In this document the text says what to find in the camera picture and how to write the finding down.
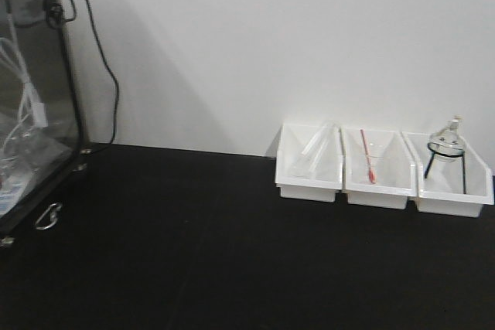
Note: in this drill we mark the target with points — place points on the clear beaker in bin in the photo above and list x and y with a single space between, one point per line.
381 165

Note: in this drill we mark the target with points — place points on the glass door black cabinet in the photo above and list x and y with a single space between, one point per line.
42 131

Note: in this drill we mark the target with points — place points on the left white storage bin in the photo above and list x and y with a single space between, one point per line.
328 180

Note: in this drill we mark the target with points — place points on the white storage bin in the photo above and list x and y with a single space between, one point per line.
390 144
328 180
459 188

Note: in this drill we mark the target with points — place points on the clear glass tubes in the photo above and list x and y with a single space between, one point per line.
306 164

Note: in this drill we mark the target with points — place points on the red tipped dropper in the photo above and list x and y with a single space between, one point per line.
371 173

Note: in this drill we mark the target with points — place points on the middle white storage bin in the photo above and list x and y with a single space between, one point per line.
390 144

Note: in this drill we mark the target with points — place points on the black tripod stand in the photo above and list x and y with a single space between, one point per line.
431 162

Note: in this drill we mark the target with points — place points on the glass alcohol lamp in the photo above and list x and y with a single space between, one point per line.
446 143

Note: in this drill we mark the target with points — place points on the right white storage bin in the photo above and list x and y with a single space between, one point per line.
459 188

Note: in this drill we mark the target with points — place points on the metal cabinet handle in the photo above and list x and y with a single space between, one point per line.
49 218

